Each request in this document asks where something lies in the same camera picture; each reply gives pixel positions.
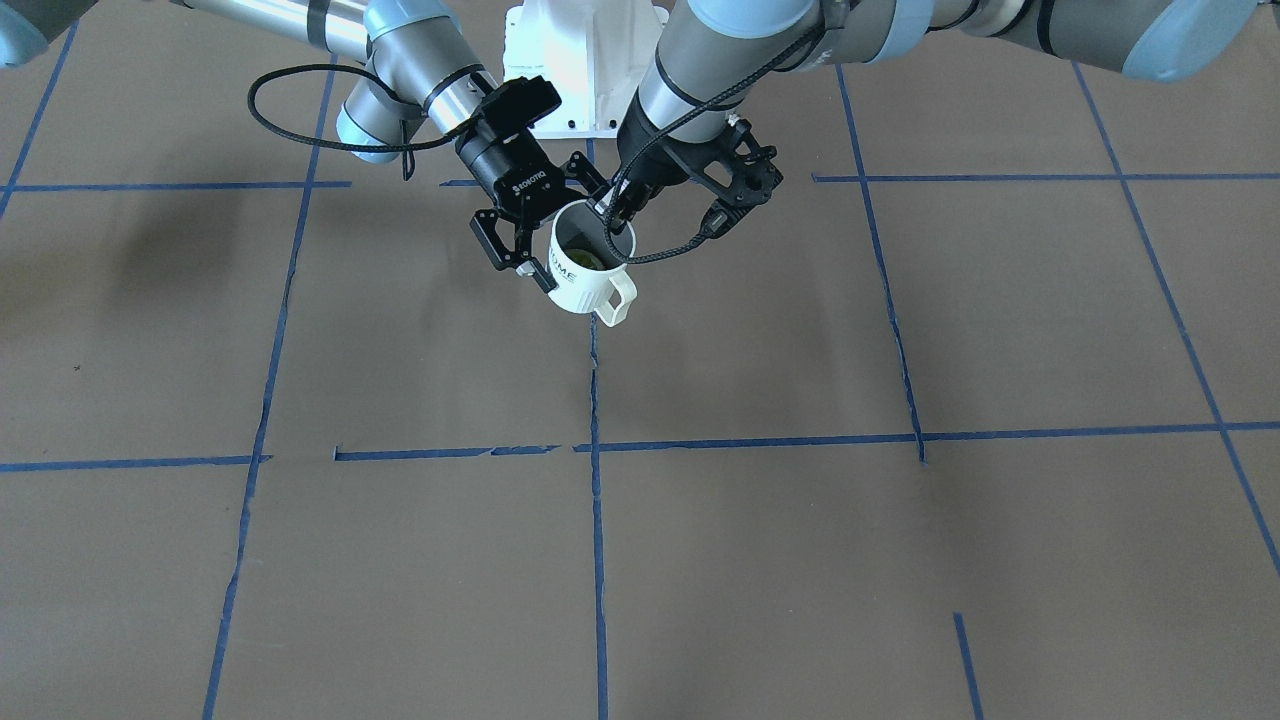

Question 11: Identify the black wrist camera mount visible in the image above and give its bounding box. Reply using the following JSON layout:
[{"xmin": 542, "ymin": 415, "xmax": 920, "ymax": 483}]
[
  {"xmin": 474, "ymin": 76, "xmax": 562, "ymax": 138},
  {"xmin": 685, "ymin": 118, "xmax": 783, "ymax": 240}
]

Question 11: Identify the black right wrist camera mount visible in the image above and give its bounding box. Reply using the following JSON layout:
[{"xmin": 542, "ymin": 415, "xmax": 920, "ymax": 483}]
[{"xmin": 474, "ymin": 76, "xmax": 562, "ymax": 138}]

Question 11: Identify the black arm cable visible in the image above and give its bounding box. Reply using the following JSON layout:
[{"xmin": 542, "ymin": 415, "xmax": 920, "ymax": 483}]
[
  {"xmin": 247, "ymin": 65, "xmax": 481, "ymax": 181},
  {"xmin": 600, "ymin": 20, "xmax": 831, "ymax": 266}
]

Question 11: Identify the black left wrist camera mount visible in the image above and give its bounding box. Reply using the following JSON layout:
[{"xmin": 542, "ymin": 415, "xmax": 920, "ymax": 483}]
[{"xmin": 685, "ymin": 118, "xmax": 783, "ymax": 240}]

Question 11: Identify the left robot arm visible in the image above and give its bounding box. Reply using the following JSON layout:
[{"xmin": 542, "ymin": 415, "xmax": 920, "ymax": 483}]
[{"xmin": 590, "ymin": 1, "xmax": 1260, "ymax": 264}]

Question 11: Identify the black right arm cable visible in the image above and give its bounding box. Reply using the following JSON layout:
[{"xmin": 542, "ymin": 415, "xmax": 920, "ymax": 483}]
[{"xmin": 247, "ymin": 65, "xmax": 481, "ymax": 181}]

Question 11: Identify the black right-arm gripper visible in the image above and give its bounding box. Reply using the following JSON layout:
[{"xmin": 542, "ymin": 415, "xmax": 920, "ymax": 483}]
[{"xmin": 454, "ymin": 128, "xmax": 611, "ymax": 293}]

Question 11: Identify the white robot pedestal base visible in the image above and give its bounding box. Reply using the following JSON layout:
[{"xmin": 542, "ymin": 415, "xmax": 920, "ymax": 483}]
[{"xmin": 503, "ymin": 1, "xmax": 669, "ymax": 140}]

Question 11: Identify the white HOME mug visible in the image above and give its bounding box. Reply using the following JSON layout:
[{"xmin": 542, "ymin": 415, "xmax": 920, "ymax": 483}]
[{"xmin": 548, "ymin": 200, "xmax": 637, "ymax": 327}]

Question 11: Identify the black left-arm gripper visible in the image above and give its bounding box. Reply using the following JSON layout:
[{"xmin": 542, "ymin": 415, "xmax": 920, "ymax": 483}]
[{"xmin": 604, "ymin": 135, "xmax": 701, "ymax": 263}]

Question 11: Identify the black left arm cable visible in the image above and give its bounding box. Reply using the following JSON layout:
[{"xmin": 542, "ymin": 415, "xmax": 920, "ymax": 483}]
[{"xmin": 600, "ymin": 20, "xmax": 831, "ymax": 266}]

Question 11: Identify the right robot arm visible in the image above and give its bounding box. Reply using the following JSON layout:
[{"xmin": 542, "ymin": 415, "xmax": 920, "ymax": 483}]
[{"xmin": 195, "ymin": 1, "xmax": 605, "ymax": 293}]

